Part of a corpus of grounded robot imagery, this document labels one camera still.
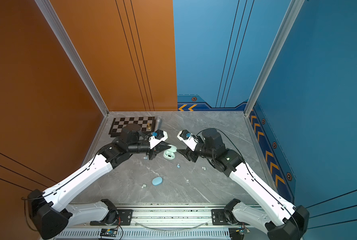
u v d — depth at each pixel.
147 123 1.08
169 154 0.69
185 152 0.60
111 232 0.72
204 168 0.89
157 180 0.84
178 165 0.91
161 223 0.73
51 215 0.38
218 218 0.73
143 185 0.83
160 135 0.56
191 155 0.60
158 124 1.11
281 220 0.38
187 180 0.86
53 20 0.74
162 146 0.65
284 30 0.77
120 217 0.73
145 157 0.94
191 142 0.58
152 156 0.61
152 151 0.60
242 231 0.70
